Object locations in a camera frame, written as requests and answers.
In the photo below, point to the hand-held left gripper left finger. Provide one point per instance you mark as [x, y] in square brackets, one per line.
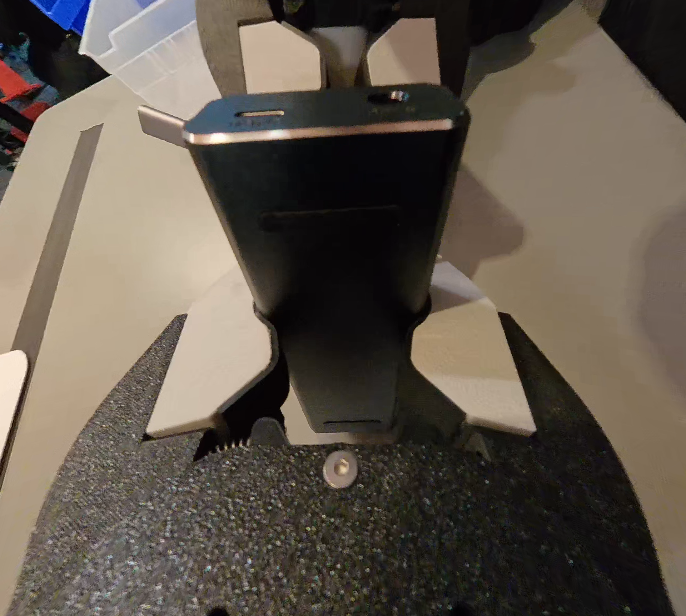
[214, 359]

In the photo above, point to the grey usb plug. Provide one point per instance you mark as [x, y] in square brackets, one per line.
[161, 124]

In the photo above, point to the red and black object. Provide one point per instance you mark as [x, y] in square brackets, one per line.
[19, 83]

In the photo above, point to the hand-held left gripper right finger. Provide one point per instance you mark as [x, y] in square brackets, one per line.
[471, 359]

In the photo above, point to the white document stand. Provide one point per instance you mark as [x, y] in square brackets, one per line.
[10, 401]

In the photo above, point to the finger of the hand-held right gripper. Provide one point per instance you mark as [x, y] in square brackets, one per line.
[278, 64]
[407, 56]

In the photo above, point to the grey desk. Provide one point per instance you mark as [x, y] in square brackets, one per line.
[562, 171]

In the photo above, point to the clear plastic bin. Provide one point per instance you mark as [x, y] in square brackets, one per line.
[150, 53]

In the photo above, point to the black usb hub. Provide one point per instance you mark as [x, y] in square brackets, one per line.
[321, 187]

